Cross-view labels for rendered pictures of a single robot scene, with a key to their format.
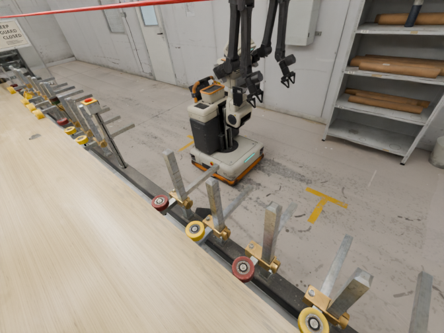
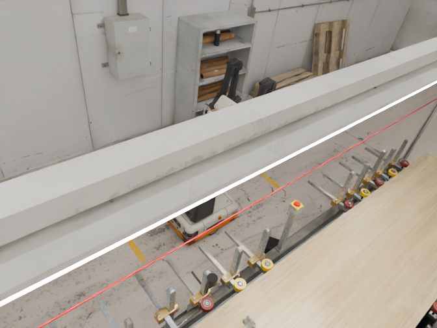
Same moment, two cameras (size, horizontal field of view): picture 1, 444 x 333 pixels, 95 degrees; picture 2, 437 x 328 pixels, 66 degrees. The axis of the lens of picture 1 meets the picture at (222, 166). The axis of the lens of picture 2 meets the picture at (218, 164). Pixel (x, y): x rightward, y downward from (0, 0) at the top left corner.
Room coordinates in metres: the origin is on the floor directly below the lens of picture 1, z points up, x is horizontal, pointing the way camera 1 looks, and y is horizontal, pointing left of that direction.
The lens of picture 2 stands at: (1.81, 2.36, 2.83)
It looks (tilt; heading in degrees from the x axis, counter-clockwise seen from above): 40 degrees down; 270
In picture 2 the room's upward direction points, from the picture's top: 9 degrees clockwise
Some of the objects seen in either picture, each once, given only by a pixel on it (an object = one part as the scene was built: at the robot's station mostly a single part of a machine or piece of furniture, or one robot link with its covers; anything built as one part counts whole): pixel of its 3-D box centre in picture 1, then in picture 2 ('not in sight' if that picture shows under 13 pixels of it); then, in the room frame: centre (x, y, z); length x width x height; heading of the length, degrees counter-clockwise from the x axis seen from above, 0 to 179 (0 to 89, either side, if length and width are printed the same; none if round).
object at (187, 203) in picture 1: (181, 199); (337, 200); (0.72, 0.24, 0.83); 0.14 x 0.06 x 0.05; 45
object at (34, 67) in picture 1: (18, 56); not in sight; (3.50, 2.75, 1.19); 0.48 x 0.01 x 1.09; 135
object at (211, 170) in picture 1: (191, 187); (328, 194); (0.80, 0.18, 0.83); 0.43 x 0.03 x 0.04; 135
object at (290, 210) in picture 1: (271, 237); (358, 174); (0.45, -0.17, 0.83); 0.43 x 0.03 x 0.04; 135
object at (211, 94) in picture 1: (213, 93); not in sight; (2.03, 0.00, 0.87); 0.23 x 0.15 x 0.11; 134
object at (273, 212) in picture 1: (269, 247); (374, 170); (0.35, -0.13, 0.94); 0.04 x 0.04 x 0.48; 45
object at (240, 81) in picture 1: (245, 88); not in sight; (1.74, -0.28, 0.99); 0.28 x 0.16 x 0.22; 134
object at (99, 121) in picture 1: (111, 142); (286, 231); (1.23, 0.74, 0.93); 0.05 x 0.05 x 0.45; 45
